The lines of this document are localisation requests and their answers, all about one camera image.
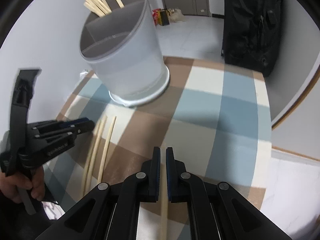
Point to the person's left hand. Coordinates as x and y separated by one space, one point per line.
10 184

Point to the red yellow paper bag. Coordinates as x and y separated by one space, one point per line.
160 17

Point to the beige plastic bag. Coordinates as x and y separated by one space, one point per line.
175 15

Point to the black hanging backpack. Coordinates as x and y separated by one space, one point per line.
252 34

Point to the checkered table mat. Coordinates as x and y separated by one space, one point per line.
216 117

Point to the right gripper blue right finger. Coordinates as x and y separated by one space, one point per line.
176 185

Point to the wooden chopstick on mat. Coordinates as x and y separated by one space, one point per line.
92 148
94 156
105 150

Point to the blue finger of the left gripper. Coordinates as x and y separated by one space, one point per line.
71 129
82 124

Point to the white oval utensil holder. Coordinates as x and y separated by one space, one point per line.
123 50

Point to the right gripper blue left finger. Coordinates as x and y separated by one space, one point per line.
149 185

